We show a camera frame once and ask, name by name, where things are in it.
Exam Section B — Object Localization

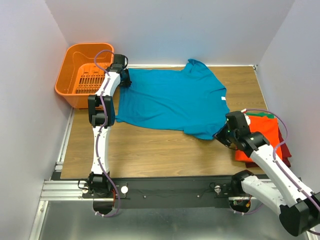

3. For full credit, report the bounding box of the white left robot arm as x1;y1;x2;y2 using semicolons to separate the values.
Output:
83;54;131;198

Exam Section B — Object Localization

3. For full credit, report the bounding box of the blue t-shirt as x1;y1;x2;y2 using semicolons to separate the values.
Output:
116;59;230;140

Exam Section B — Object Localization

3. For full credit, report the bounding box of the dark red folded t-shirt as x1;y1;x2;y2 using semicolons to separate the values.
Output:
237;129;292;168

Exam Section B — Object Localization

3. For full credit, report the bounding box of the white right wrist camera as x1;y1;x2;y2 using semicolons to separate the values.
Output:
241;108;251;126

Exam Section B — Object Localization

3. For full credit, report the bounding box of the black mounting base plate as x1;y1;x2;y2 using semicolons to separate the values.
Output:
78;175;249;214

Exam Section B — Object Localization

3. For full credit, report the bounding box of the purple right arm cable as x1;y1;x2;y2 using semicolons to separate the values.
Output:
232;108;320;235

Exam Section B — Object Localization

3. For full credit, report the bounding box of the orange folded t-shirt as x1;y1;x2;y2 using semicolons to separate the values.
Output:
234;115;283;163

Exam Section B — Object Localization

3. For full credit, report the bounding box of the orange plastic basket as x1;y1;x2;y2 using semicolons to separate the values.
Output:
55;42;115;109

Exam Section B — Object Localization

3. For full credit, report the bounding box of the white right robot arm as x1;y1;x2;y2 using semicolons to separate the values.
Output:
215;109;320;237

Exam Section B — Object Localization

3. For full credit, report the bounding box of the green folded t-shirt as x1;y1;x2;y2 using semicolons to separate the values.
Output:
246;112;275;119

